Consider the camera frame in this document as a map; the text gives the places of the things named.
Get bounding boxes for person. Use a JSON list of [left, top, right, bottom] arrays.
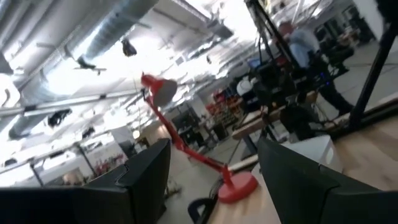
[[62, 172, 85, 187], [277, 21, 354, 116]]

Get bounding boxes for white plastic bin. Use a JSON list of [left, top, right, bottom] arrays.
[[281, 134, 343, 174]]

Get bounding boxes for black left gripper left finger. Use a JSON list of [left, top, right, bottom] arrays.
[[83, 138, 172, 224]]

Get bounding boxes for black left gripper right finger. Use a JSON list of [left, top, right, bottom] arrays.
[[257, 138, 340, 224]]

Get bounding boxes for red desk lamp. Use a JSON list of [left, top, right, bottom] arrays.
[[140, 73, 259, 204]]

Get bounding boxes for wooden background workbench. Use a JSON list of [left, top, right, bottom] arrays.
[[231, 105, 318, 141]]

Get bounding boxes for black ceiling spotlight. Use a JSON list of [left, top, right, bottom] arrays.
[[121, 39, 137, 57]]

